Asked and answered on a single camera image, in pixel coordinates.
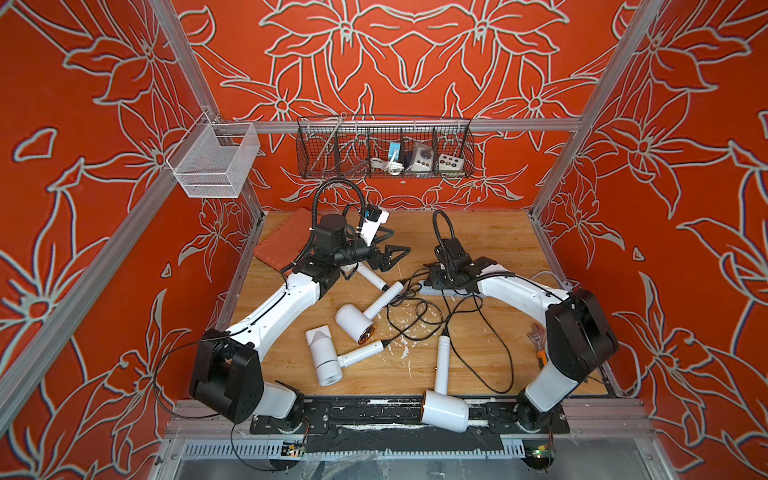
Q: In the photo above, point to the white power strip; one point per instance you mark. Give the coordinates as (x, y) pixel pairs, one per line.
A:
(428, 290)

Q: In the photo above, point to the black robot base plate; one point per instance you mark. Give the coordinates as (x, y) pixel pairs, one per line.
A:
(322, 414)

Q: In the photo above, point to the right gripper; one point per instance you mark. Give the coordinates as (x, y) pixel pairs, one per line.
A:
(433, 277)

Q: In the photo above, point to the clear plastic wall bin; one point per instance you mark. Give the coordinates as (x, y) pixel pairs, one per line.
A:
(213, 160)

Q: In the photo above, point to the white adapter box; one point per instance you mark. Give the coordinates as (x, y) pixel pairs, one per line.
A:
(421, 159)

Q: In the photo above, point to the orange plastic tool case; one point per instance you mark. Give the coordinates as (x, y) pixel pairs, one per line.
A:
(283, 245)

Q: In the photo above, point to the aluminium frame post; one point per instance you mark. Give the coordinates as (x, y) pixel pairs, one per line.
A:
(171, 26)

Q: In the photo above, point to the white socket cube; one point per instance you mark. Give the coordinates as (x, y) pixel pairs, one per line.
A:
(450, 166)

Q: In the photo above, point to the orange utility knife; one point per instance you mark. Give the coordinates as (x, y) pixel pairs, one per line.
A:
(537, 335)

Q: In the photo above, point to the black wire wall basket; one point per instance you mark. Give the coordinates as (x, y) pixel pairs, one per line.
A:
(355, 146)

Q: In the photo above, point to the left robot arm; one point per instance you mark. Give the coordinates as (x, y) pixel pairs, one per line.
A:
(227, 374)

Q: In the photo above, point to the blue small box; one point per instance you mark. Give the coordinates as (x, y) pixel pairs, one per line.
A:
(393, 155)

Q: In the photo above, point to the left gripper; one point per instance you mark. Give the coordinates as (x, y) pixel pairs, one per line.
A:
(384, 264)

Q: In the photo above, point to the white hair dryer front left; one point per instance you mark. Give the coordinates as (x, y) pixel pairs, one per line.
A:
(327, 363)

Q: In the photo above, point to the white hair dryer front right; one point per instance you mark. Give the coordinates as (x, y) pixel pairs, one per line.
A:
(438, 408)

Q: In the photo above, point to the white hair dryer middle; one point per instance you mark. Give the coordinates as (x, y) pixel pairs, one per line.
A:
(359, 325)

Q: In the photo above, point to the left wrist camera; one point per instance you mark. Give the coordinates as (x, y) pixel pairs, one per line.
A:
(373, 217)

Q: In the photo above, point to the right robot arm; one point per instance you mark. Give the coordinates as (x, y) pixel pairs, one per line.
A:
(579, 338)

